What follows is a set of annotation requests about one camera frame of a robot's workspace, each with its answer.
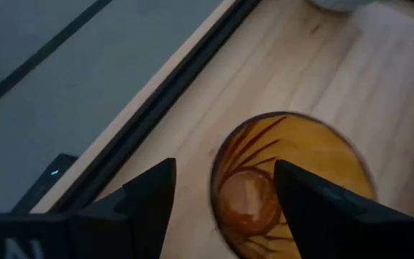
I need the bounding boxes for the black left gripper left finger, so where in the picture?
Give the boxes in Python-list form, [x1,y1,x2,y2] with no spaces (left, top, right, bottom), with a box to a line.
[70,157,178,259]

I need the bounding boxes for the black box with blue light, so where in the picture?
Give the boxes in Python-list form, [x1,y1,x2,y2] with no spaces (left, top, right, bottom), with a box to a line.
[11,153,79,215]

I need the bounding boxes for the black table edge rail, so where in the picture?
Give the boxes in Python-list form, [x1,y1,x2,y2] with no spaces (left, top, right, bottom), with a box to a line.
[48,0,264,214]

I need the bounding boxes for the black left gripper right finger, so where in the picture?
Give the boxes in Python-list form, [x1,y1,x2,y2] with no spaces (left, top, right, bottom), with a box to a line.
[272,159,414,259]

